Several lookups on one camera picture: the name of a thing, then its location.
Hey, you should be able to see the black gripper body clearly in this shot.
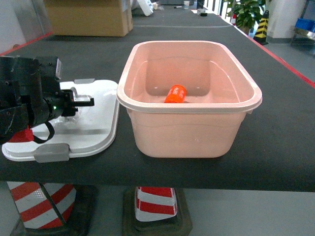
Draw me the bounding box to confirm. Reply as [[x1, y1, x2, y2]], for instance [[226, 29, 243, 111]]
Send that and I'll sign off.
[[44, 89, 95, 121]]

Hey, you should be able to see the white lid with grey handle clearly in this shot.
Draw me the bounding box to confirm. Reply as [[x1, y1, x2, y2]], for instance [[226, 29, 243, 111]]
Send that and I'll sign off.
[[2, 79, 119, 163]]

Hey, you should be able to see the large cardboard box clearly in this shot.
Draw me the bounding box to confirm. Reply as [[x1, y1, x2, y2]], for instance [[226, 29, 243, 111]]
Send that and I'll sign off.
[[44, 0, 133, 37]]

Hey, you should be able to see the pink plastic storage box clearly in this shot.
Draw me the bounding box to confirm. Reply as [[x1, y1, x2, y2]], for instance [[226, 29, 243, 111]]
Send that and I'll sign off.
[[117, 40, 262, 158]]

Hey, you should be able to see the left red white traffic cone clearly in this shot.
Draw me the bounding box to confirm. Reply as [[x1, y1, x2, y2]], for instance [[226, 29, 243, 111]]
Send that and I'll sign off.
[[7, 181, 76, 230]]

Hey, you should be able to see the red white traffic cone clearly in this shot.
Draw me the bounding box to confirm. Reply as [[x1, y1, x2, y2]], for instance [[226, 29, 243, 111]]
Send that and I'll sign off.
[[7, 181, 76, 230], [134, 186, 178, 222]]

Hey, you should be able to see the middle red white traffic cone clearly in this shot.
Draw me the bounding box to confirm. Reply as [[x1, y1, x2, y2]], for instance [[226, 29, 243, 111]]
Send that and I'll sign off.
[[134, 186, 178, 222]]

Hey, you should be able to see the white paper cup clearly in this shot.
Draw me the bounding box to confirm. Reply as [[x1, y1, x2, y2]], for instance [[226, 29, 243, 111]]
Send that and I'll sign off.
[[184, 0, 190, 10]]

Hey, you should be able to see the green potted plant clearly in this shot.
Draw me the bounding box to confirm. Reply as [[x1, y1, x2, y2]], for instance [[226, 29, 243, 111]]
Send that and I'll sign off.
[[224, 0, 266, 35]]

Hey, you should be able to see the yellow black striped cone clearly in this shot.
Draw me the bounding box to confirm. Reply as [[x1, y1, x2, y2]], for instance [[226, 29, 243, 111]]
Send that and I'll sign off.
[[253, 10, 269, 45]]

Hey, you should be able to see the blue bin far right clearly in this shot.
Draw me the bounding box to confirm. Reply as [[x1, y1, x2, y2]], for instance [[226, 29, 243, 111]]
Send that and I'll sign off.
[[295, 18, 315, 32]]

